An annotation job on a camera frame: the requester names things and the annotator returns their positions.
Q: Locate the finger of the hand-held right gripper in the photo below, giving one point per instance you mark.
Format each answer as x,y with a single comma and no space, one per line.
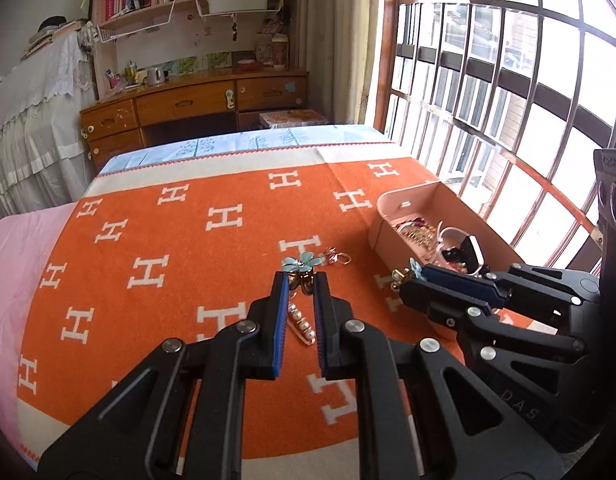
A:
458,282
438,302

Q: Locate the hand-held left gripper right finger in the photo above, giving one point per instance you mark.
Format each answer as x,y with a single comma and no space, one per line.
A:
320,330

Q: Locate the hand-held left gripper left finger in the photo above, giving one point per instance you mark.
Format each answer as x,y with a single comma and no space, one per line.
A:
280,325

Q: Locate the gold pearl pin brooch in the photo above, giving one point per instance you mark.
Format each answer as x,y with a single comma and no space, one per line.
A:
299,324

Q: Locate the blue flower hair clip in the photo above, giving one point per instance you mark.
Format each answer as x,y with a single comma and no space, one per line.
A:
298,262
414,267

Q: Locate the pink cardboard box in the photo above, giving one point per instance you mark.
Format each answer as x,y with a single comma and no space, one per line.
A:
388,245

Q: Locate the orange letter-print blanket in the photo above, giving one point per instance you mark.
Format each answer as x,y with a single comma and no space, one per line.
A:
187,240

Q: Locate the light blue patterned sheet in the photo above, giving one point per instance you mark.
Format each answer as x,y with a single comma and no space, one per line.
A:
237,142

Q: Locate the metal window grille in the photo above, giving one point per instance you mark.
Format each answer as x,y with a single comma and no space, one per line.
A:
488,85

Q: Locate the stack of large picture books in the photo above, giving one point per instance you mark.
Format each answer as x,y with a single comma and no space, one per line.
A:
293,117

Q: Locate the white drawer lock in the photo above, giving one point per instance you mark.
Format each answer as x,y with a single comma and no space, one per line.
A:
230,100

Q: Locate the wooden desk with drawers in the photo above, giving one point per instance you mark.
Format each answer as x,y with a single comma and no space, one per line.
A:
187,102

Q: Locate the beige curtain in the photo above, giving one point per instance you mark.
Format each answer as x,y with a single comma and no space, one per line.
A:
338,45

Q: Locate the pink bedsheet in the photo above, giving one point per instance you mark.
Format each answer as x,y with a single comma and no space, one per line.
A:
17,270

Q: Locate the patterned jar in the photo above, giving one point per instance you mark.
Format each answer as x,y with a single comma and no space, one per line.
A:
280,52

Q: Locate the white mug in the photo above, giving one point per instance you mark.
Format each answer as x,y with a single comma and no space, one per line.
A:
154,76

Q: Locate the green pen holder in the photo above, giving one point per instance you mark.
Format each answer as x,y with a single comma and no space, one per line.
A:
131,76

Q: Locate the pink cup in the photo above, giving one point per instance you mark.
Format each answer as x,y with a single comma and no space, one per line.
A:
113,81

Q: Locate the hanging keys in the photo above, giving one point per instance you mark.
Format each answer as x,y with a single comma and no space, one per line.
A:
233,27

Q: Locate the wooden bookshelf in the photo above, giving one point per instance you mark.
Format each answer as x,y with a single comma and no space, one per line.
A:
187,35

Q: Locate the white lace cover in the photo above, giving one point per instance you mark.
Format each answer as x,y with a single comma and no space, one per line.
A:
32,120

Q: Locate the row of red books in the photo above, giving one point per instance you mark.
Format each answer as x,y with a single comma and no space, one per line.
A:
125,2

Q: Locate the stack of books on cover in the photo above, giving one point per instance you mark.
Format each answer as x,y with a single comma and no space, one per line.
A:
52,35

